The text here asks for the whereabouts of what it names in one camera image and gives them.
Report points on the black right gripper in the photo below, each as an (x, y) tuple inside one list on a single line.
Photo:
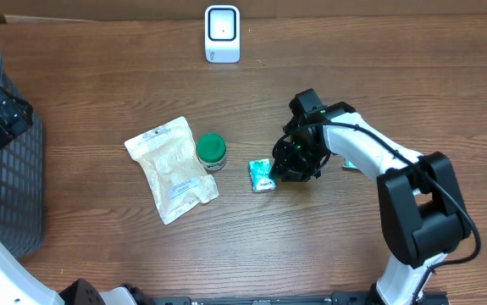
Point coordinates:
[(291, 169)]

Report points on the small teal tissue pack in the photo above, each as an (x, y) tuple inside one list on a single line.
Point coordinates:
[(259, 174)]

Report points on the teal wet wipes pack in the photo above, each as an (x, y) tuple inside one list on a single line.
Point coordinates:
[(349, 165)]

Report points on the green cap white bottle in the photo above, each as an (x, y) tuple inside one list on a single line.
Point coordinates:
[(211, 151)]

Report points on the beige nut snack bag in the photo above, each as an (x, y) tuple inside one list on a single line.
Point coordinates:
[(177, 179)]

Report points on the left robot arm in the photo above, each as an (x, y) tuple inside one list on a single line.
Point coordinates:
[(17, 285)]

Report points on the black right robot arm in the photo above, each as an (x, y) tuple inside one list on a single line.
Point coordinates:
[(423, 217)]

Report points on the white barcode scanner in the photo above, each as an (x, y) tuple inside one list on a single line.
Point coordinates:
[(222, 34)]

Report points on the grey plastic mesh basket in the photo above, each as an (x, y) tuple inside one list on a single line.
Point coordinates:
[(22, 171)]

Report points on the brown cardboard backboard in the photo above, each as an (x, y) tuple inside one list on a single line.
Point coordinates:
[(118, 10)]

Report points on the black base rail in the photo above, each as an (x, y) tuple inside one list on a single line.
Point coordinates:
[(260, 301)]

